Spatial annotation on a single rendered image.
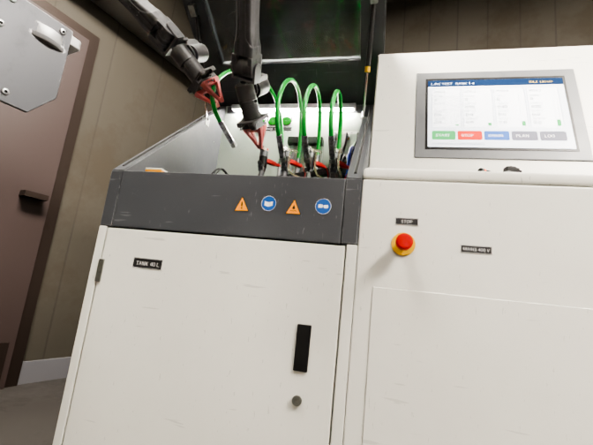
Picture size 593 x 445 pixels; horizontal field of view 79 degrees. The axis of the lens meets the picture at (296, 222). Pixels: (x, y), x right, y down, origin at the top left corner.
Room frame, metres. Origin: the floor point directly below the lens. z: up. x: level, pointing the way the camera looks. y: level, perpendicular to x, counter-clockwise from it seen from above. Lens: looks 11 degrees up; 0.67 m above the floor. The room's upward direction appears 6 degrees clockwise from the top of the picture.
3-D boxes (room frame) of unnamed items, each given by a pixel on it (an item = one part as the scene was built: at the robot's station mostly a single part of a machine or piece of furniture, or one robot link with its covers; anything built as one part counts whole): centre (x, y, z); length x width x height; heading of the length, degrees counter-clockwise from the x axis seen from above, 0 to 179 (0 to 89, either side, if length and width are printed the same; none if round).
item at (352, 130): (1.35, -0.16, 1.20); 0.13 x 0.03 x 0.31; 77
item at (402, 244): (0.77, -0.24, 0.80); 0.05 x 0.04 x 0.05; 77
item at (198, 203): (0.92, 0.19, 0.87); 0.62 x 0.04 x 0.16; 77
